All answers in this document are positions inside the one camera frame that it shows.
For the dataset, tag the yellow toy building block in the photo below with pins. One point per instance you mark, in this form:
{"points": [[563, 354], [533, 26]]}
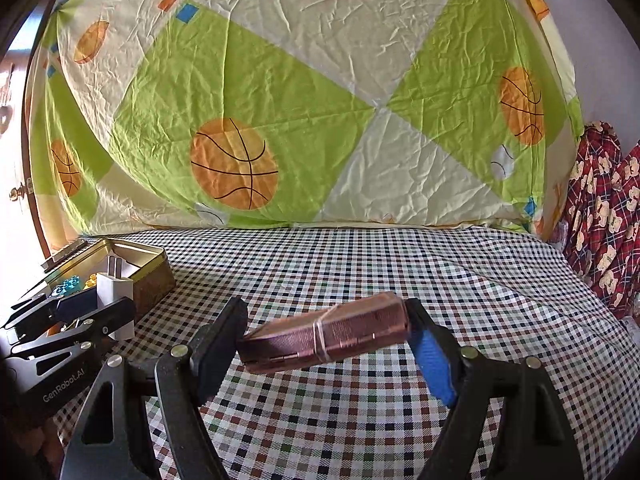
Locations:
{"points": [[91, 282]]}

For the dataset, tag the gold metal tray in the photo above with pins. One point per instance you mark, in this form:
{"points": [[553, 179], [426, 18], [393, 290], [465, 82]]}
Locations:
{"points": [[144, 268]]}

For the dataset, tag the brass door knob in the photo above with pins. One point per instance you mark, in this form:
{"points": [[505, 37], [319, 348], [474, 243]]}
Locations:
{"points": [[20, 191]]}

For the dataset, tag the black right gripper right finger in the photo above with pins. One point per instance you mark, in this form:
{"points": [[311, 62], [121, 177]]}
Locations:
{"points": [[533, 440]]}

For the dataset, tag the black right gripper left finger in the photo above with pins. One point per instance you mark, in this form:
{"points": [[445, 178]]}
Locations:
{"points": [[189, 376]]}

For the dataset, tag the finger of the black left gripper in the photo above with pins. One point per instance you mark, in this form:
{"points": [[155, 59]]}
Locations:
{"points": [[95, 317], [41, 312]]}

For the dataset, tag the person's left hand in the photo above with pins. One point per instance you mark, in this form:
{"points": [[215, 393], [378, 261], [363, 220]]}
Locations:
{"points": [[35, 453]]}

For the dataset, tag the blue toy building block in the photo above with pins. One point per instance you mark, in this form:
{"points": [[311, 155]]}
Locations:
{"points": [[68, 287]]}

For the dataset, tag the black smartphone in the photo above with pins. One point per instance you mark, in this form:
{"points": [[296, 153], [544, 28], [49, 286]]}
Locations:
{"points": [[63, 254]]}

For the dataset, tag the checkered tablecloth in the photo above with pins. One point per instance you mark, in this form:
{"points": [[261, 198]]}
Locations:
{"points": [[325, 385]]}

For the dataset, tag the wooden door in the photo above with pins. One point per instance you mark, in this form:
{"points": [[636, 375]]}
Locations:
{"points": [[21, 231]]}

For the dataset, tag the red floral fabric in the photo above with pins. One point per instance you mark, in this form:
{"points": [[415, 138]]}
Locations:
{"points": [[602, 215]]}

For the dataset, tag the basketball pattern bed sheet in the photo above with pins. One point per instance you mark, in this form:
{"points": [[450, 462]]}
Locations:
{"points": [[148, 114]]}

